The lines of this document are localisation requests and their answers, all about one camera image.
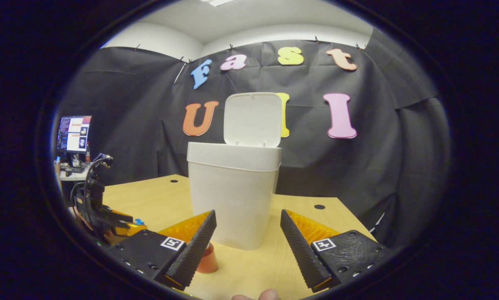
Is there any white desktop garbage bin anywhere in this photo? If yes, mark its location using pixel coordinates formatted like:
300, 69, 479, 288
186, 92, 283, 250

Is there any black backdrop cloth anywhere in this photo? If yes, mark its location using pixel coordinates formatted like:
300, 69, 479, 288
58, 29, 450, 250

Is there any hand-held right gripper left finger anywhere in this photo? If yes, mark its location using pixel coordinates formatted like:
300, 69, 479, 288
107, 210, 217, 291

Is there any red pop can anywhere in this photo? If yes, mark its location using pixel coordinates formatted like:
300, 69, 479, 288
196, 242, 219, 274

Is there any computer monitor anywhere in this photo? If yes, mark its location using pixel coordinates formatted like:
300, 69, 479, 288
57, 115, 92, 153

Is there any white side desk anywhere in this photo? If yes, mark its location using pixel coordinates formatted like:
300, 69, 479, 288
59, 160, 92, 182

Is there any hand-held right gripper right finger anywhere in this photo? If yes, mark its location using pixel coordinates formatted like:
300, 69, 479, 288
280, 209, 394, 293

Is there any row of black cloth clips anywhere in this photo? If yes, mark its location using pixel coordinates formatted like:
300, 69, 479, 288
133, 35, 367, 65

